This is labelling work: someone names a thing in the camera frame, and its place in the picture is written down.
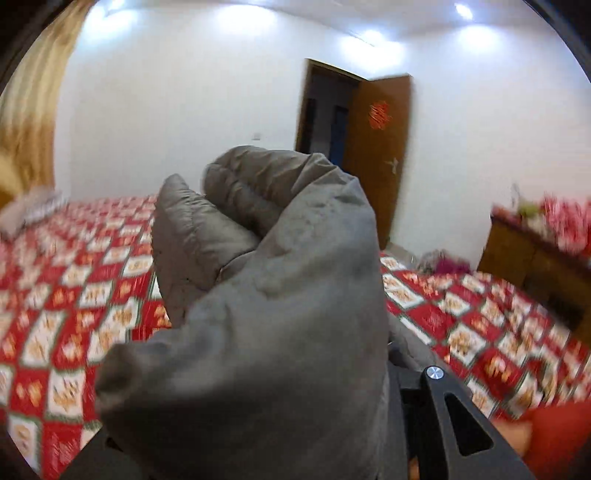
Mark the beige wooden headboard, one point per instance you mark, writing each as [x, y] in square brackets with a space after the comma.
[8, 177]

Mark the purple cloth pile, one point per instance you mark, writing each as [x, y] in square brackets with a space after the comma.
[443, 263]

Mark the red paper door decoration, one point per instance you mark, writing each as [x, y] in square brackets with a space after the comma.
[378, 116]

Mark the pink floral bundle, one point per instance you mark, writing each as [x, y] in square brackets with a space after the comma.
[558, 217]

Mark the ceiling spotlight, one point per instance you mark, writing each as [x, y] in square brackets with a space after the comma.
[464, 10]

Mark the beige curtain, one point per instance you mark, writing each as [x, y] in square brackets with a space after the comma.
[32, 106]

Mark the brown wooden cabinet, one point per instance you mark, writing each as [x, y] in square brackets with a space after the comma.
[521, 267]

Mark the brown wooden door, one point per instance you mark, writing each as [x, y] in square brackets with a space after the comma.
[374, 194]

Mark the red patterned bedspread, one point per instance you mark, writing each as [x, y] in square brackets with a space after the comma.
[60, 300]

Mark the person's red clothing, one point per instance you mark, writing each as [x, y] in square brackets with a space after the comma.
[554, 438]

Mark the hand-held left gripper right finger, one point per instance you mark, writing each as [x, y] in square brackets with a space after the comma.
[443, 415]

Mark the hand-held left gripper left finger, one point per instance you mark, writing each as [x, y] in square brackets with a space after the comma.
[99, 461]

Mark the grey padded jacket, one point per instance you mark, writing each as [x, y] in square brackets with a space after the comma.
[277, 346]

